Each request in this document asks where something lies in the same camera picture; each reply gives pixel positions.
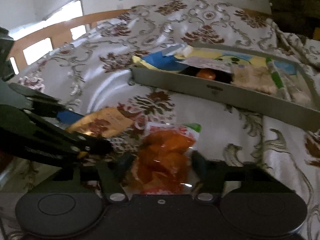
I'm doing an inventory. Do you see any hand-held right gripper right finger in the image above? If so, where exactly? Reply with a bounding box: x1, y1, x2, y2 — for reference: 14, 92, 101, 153
191, 151, 293, 201

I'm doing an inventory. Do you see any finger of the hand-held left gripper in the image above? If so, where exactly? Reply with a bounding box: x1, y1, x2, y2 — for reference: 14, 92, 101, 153
0, 105, 114, 167
7, 83, 85, 125

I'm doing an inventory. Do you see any grey tray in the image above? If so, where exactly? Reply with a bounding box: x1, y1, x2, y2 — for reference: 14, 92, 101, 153
130, 42, 320, 132

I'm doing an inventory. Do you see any gold snack packet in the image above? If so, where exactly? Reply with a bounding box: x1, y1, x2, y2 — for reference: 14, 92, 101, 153
65, 107, 134, 138

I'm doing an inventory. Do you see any white packet green label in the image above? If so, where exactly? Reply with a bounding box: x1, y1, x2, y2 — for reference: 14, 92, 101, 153
175, 56, 233, 73

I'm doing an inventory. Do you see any wooden bed frame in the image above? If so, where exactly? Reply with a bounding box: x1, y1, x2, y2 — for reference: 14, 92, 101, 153
10, 9, 133, 68

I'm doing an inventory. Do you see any green quilted jacket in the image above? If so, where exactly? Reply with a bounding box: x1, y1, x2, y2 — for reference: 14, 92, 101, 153
266, 0, 320, 40

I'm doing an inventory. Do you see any window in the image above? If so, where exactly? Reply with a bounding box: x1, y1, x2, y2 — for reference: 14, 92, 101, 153
41, 0, 83, 22

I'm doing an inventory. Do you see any tangerine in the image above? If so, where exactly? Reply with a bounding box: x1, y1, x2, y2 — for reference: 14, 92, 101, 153
196, 69, 216, 80

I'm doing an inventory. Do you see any floral printed blanket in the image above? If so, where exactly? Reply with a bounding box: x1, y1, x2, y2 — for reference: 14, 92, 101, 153
0, 0, 320, 240

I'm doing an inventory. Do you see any clear nut bar packet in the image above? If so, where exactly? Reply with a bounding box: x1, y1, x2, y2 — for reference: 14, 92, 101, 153
281, 75, 314, 105

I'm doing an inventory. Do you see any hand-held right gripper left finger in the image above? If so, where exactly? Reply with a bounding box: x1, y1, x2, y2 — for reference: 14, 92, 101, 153
54, 155, 134, 202

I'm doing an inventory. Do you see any puffed rice cracker packet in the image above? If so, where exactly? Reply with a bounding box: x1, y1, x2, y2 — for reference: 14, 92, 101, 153
230, 65, 278, 94

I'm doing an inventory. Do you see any orange snack packet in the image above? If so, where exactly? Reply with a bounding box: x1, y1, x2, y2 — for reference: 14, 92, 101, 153
130, 122, 202, 195

